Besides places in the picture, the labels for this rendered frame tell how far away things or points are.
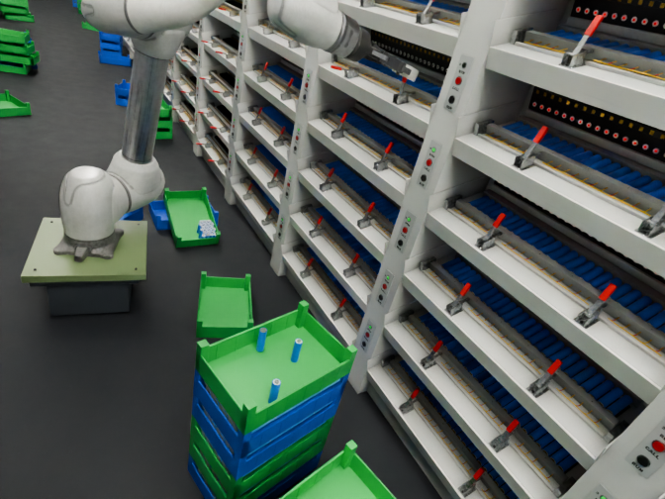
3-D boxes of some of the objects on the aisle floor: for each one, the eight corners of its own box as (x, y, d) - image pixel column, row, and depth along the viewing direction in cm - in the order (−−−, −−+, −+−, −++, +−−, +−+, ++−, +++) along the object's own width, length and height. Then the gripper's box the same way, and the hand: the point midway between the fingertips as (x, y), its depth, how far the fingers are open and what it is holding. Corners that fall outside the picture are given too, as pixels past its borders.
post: (229, 204, 243) (275, -240, 151) (224, 197, 250) (265, -234, 157) (261, 203, 254) (323, -214, 161) (255, 195, 260) (312, -209, 168)
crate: (251, 338, 159) (253, 323, 155) (195, 338, 153) (196, 321, 149) (248, 288, 183) (250, 273, 179) (200, 286, 178) (201, 270, 174)
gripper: (329, 49, 107) (392, 81, 122) (357, 62, 97) (424, 96, 112) (340, 19, 104) (405, 55, 119) (372, 29, 95) (437, 68, 109)
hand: (405, 70), depth 113 cm, fingers closed, pressing on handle
